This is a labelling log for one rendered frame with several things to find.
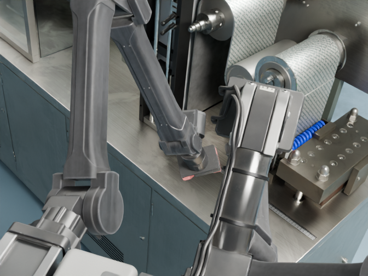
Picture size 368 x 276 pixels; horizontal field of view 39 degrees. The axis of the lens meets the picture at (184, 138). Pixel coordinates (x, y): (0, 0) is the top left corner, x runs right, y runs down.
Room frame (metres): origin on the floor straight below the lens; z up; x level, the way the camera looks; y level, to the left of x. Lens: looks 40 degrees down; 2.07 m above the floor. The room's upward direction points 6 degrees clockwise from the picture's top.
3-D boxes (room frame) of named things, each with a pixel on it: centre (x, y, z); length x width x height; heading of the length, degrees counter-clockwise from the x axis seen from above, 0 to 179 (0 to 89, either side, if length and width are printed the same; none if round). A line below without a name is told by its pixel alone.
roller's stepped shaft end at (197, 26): (1.37, 0.00, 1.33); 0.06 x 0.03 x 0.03; 139
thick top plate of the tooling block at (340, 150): (1.27, -0.48, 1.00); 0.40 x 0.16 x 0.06; 139
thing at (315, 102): (1.31, -0.37, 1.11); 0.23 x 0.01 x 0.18; 139
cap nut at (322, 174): (1.12, -0.41, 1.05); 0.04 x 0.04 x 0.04
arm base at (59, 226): (0.47, 0.17, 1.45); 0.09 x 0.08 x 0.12; 78
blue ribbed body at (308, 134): (1.30, -0.39, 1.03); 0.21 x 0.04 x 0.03; 139
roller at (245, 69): (1.44, -0.24, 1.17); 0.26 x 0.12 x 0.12; 139
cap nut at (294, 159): (1.18, -0.33, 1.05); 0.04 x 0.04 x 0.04
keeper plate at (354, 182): (1.22, -0.56, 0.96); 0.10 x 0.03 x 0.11; 139
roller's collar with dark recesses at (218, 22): (1.42, -0.04, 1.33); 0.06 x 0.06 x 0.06; 49
